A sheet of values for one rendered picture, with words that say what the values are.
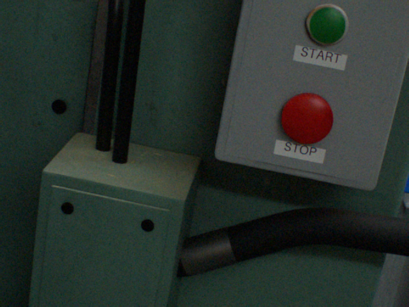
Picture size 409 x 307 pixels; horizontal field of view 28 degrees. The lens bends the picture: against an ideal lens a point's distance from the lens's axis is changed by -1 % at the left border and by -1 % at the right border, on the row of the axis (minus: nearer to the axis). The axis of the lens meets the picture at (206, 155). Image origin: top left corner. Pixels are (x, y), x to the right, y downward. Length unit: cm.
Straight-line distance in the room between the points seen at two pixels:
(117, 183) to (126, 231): 3
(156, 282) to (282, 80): 15
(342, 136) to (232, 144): 7
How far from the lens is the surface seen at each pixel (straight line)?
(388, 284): 152
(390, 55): 48
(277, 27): 47
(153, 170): 52
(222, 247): 53
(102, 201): 50
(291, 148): 49
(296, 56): 47
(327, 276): 59
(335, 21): 46
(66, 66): 61
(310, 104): 47
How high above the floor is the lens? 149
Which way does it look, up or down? 20 degrees down
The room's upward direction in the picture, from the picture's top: 10 degrees clockwise
